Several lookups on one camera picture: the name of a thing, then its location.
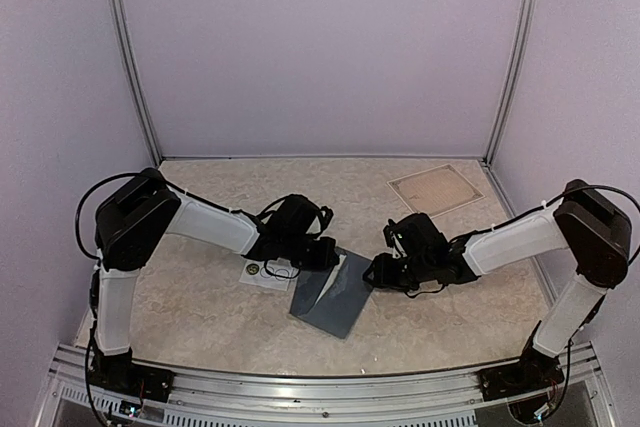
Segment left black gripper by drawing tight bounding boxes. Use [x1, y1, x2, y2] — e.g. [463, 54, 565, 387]
[283, 234, 341, 272]

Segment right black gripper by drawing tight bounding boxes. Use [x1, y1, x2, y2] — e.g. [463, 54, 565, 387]
[363, 252, 434, 292]

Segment dark blue envelope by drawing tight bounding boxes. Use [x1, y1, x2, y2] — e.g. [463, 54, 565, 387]
[289, 248, 373, 339]

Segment brown ornate certificate paper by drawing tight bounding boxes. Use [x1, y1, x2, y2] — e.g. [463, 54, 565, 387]
[387, 164, 485, 217]

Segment cream letter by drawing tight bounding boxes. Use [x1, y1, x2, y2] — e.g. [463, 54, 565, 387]
[314, 254, 347, 304]

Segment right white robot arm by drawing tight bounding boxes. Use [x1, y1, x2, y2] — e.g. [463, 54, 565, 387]
[363, 179, 639, 391]

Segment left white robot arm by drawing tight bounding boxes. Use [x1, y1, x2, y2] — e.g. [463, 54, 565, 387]
[81, 168, 340, 392]

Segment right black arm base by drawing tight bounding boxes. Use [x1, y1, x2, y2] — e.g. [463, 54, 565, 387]
[477, 322, 565, 401]

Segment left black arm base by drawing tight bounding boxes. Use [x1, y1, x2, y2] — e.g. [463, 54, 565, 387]
[88, 349, 174, 403]

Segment white sticker sheet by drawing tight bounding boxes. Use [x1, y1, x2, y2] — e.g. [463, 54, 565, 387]
[239, 260, 300, 292]

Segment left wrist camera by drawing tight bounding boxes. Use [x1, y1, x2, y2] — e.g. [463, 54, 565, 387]
[314, 206, 334, 238]

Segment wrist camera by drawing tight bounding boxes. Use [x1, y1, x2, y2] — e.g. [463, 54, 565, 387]
[314, 206, 334, 238]
[383, 219, 412, 258]

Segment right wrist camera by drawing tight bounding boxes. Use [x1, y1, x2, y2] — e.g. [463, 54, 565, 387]
[383, 219, 412, 258]

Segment left camera cable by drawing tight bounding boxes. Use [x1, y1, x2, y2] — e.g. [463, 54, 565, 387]
[259, 193, 309, 221]

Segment aluminium front rail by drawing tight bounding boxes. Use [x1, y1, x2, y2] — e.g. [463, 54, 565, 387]
[31, 344, 616, 426]

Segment right aluminium corner post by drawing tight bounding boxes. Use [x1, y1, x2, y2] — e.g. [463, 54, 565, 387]
[483, 0, 536, 169]

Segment aluminium corner post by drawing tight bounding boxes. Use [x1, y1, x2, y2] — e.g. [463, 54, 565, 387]
[108, 0, 163, 166]
[483, 0, 536, 169]

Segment left aluminium corner post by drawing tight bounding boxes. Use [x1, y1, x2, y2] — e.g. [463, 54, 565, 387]
[108, 0, 163, 166]

